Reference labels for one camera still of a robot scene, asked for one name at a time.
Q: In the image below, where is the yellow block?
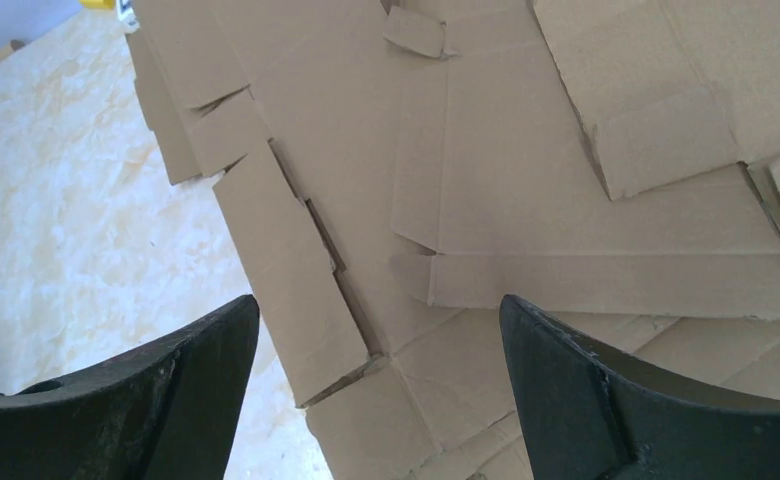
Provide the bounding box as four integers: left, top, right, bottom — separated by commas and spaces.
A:
79, 0, 116, 10

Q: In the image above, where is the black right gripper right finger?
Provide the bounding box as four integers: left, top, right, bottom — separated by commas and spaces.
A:
499, 295, 780, 479

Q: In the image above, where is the playing card box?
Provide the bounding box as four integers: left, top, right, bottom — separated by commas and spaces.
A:
115, 0, 139, 33

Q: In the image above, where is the cardboard sheet pile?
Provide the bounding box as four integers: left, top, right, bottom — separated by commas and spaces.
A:
129, 1, 780, 479

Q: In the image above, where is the cardboard box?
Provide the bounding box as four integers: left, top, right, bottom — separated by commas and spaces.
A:
385, 1, 780, 320

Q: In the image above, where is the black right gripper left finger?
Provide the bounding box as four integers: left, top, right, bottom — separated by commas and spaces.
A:
0, 295, 260, 479

